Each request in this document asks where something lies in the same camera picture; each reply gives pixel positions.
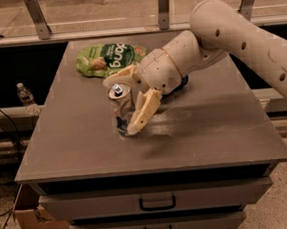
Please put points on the green snack bag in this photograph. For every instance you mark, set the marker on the green snack bag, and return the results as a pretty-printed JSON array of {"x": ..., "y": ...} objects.
[{"x": 102, "y": 60}]

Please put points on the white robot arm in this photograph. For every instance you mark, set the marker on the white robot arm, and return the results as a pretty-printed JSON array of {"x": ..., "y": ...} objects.
[{"x": 215, "y": 29}]

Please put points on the silver redbull can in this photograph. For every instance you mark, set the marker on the silver redbull can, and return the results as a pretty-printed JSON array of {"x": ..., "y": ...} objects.
[{"x": 121, "y": 101}]

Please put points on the plastic water bottle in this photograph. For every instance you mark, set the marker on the plastic water bottle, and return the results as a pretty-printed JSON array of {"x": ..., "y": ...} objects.
[{"x": 28, "y": 100}]

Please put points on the cardboard box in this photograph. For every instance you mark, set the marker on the cardboard box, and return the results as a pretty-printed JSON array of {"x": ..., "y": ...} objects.
[{"x": 30, "y": 214}]

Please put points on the blue soda can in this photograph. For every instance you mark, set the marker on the blue soda can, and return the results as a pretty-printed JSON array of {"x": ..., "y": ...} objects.
[{"x": 184, "y": 82}]

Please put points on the lower grey drawer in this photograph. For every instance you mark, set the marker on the lower grey drawer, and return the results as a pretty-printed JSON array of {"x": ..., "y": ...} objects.
[{"x": 208, "y": 221}]

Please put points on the middle metal bracket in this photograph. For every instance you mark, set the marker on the middle metal bracket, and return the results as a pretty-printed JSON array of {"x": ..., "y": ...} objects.
[{"x": 163, "y": 14}]

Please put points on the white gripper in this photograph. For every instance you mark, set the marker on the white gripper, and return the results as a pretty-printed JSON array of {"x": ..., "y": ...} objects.
[{"x": 158, "y": 71}]

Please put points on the grey drawer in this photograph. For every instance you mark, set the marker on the grey drawer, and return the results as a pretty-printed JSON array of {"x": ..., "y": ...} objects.
[
  {"x": 98, "y": 204},
  {"x": 208, "y": 221}
]

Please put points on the upper grey drawer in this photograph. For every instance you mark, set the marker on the upper grey drawer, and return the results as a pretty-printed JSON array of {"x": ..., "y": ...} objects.
[{"x": 98, "y": 204}]

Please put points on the left metal bracket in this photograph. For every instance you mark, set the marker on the left metal bracket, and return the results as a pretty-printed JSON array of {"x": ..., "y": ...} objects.
[{"x": 34, "y": 10}]

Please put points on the grey drawer cabinet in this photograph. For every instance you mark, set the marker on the grey drawer cabinet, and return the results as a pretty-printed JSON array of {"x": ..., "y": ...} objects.
[{"x": 213, "y": 129}]

